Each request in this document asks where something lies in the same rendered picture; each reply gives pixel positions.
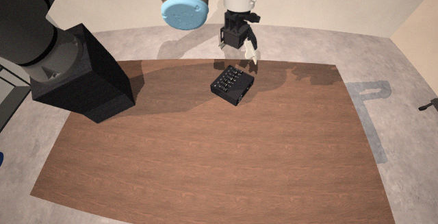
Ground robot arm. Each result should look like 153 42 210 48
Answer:
0 0 256 84

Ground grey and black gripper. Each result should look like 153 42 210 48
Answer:
218 10 257 64

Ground black lighting desk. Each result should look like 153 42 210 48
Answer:
210 65 254 106

